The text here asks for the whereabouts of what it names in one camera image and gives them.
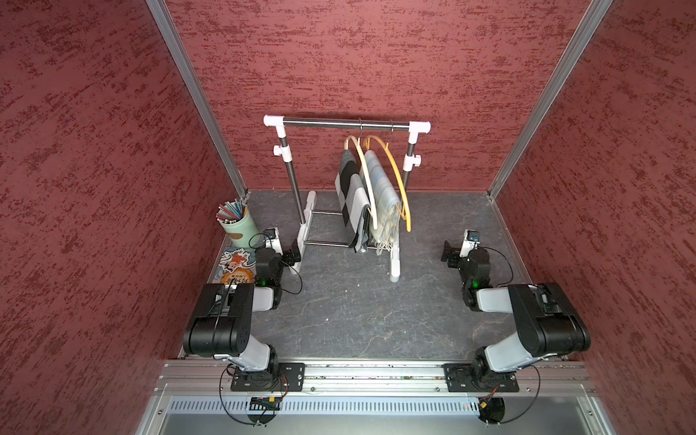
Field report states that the blue cream plaid fringed scarf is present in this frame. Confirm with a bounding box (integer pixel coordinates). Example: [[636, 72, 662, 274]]
[[364, 150, 402, 250]]

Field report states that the green cup with pencils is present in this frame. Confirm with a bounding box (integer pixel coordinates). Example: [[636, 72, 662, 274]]
[[216, 199, 259, 248]]

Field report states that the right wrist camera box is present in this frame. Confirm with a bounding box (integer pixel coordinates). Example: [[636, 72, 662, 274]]
[[460, 229, 480, 257]]

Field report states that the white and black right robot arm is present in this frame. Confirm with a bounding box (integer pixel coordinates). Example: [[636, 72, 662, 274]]
[[440, 242, 591, 391]]

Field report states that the white and steel clothes rack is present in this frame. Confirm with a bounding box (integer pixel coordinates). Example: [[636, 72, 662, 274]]
[[263, 114, 431, 283]]

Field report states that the colourful illustrated booklet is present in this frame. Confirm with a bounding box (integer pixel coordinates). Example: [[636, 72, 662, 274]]
[[208, 246, 257, 286]]

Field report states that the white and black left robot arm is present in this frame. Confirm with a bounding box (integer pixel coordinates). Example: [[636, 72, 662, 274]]
[[182, 242, 301, 388]]

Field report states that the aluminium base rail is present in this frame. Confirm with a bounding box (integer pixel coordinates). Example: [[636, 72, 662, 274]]
[[154, 358, 597, 397]]

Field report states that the orange wooden hanger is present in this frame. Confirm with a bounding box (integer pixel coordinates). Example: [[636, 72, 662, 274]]
[[364, 134, 413, 232]]

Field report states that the black grey white checked scarf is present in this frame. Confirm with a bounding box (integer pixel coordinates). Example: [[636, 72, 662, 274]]
[[335, 150, 372, 252]]

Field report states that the pale wooden hanger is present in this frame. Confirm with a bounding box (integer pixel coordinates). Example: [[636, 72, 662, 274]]
[[344, 120, 378, 229]]

